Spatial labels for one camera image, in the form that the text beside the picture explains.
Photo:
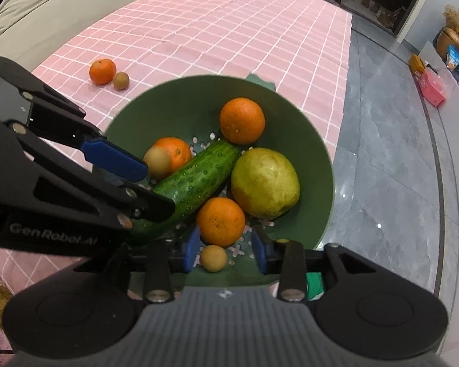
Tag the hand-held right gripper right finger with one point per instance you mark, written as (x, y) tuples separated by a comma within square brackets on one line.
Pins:
[(258, 252)]

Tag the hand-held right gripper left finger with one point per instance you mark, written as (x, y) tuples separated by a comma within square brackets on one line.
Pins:
[(193, 250)]

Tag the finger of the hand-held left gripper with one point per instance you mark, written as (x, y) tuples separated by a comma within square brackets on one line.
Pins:
[(114, 158), (153, 208)]

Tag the brown longan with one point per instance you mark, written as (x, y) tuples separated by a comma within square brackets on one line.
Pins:
[(121, 80), (157, 161), (213, 258)]

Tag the orange tangerine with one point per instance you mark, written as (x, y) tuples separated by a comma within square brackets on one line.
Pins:
[(242, 120), (102, 71), (178, 152), (220, 221)]

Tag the green cucumber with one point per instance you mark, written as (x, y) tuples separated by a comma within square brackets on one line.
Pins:
[(199, 176)]

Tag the yellow-green pear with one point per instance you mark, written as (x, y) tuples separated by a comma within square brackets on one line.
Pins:
[(266, 183)]

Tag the green plastic colander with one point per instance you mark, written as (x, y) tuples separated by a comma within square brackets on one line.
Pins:
[(306, 141)]

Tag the beige sofa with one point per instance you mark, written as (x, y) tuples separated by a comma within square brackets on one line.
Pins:
[(80, 11)]

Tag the pink checked tablecloth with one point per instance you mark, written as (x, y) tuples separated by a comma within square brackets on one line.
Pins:
[(222, 34)]

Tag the pink box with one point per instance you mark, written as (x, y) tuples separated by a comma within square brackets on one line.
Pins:
[(432, 88)]

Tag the orange box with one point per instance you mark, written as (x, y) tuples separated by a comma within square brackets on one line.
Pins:
[(417, 65)]

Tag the pair of shoes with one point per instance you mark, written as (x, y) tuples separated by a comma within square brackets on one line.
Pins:
[(384, 17)]

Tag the blue snack bag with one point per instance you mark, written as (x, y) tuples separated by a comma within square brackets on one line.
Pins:
[(454, 58)]

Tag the golden vase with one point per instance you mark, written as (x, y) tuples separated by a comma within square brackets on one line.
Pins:
[(449, 42)]

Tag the dried flower bunch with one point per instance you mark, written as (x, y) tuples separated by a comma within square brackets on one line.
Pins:
[(454, 18)]

